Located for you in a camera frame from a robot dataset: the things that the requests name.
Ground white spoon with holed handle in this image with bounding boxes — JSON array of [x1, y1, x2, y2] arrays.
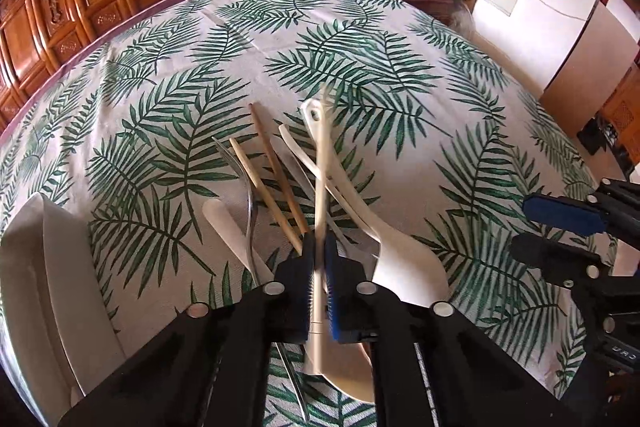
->
[[302, 98, 374, 403]]

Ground large white rice spoon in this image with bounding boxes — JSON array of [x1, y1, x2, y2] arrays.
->
[[278, 123, 452, 308]]

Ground metal rectangular tray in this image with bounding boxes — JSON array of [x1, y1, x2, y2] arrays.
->
[[1, 194, 126, 426]]

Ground wooden chopstick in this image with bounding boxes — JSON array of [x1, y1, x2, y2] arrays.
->
[[230, 138, 303, 254], [248, 103, 309, 235]]

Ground silver metal fork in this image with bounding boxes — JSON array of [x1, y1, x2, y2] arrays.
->
[[213, 138, 310, 421]]

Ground green leaf print tablecloth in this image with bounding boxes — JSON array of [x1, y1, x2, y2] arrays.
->
[[1, 0, 616, 395]]

